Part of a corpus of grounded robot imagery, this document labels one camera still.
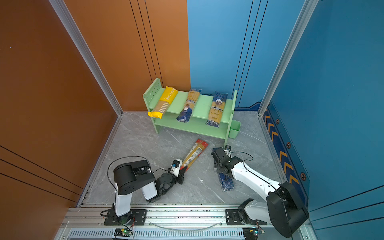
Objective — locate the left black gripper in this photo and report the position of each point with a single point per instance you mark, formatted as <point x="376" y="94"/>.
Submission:
<point x="181" y="176"/>

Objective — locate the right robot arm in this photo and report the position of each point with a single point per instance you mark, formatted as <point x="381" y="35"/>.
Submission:
<point x="284" y="208"/>

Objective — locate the aluminium front rail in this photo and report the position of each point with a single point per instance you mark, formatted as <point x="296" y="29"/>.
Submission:
<point x="163" y="222"/>

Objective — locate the green two-tier shelf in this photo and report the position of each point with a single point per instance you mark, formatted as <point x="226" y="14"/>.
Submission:
<point x="197" y="123"/>

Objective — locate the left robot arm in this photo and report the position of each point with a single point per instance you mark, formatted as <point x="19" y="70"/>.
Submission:
<point x="138" y="175"/>

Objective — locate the circuit board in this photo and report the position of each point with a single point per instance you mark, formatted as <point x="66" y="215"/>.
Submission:
<point x="252" y="233"/>
<point x="123" y="234"/>

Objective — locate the red spaghetti bag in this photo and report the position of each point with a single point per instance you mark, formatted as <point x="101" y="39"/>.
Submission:
<point x="194" y="153"/>

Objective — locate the green side cup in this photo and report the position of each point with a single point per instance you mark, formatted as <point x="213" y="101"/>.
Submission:
<point x="234" y="129"/>

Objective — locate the right circuit board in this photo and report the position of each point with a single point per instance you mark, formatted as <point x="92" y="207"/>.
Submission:
<point x="252" y="233"/>

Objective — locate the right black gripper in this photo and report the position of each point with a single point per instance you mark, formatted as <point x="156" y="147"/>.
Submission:
<point x="217" y="166"/>

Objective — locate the blue yellow pasta bag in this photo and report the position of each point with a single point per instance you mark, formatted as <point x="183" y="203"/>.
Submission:
<point x="217" y="109"/>

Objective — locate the blue Barilla spaghetti box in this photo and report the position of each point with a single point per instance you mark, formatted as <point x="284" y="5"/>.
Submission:
<point x="226" y="182"/>

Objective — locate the left circuit board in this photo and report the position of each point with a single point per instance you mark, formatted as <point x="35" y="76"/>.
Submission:
<point x="123" y="234"/>

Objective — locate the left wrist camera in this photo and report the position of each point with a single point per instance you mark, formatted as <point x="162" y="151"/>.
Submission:
<point x="175" y="167"/>

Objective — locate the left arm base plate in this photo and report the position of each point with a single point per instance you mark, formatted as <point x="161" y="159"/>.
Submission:
<point x="135" y="217"/>

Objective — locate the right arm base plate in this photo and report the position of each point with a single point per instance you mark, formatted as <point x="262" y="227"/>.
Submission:
<point x="238" y="217"/>

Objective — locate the yellow blue spaghetti bag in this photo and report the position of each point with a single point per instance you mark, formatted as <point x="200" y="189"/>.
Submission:
<point x="189" y="106"/>

